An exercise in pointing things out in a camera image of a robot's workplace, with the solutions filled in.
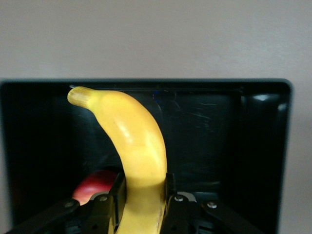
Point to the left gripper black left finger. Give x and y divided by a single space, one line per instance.
97 214

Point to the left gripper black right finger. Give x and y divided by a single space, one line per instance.
190 217

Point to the red yellow striped apple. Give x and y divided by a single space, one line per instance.
95 185

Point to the black plastic box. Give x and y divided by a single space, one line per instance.
219 146

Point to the yellow banana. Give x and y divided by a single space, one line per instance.
141 146

